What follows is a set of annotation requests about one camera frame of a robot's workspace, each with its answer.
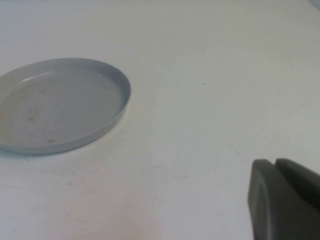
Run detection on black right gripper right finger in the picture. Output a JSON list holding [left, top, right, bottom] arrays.
[[274, 157, 320, 201]]

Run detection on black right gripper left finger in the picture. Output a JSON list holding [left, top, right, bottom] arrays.
[[246, 159, 320, 240]]

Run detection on grey-blue plastic plate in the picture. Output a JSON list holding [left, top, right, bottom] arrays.
[[0, 57, 132, 155]]

